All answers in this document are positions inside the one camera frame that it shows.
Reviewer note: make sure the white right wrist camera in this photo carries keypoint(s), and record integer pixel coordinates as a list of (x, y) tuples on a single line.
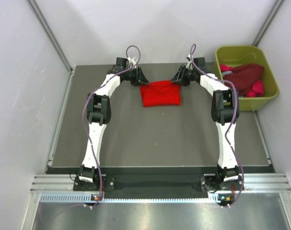
[(189, 64)]

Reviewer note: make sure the red t shirt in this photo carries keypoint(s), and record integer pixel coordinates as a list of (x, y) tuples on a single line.
[(160, 93)]

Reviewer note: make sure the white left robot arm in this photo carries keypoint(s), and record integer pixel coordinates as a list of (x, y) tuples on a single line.
[(96, 114)]

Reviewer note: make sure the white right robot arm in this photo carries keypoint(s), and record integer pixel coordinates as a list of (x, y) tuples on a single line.
[(224, 113)]

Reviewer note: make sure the pink shirt in bin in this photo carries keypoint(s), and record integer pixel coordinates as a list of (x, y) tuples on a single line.
[(255, 88)]

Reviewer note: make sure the aluminium frame post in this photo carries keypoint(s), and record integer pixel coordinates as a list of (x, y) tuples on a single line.
[(43, 22), (268, 21)]

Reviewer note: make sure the maroon shirt in bin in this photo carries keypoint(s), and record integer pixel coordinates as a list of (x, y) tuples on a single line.
[(243, 77)]

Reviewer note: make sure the aluminium front rail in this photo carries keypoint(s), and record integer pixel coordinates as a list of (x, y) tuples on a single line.
[(59, 188)]

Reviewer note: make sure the aluminium frame post left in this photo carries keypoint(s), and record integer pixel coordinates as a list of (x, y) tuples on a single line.
[(43, 22)]

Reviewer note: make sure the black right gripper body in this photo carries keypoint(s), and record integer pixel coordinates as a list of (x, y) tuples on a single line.
[(188, 76)]

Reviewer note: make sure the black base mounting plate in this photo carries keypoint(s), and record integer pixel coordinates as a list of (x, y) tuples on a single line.
[(154, 182)]

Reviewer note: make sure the aluminium frame post right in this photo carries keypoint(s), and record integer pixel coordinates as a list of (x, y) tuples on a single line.
[(268, 21)]

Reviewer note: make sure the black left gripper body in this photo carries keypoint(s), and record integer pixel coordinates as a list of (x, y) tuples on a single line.
[(132, 75)]

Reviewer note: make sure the olive green plastic bin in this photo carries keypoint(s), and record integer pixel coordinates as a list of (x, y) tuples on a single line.
[(247, 68)]

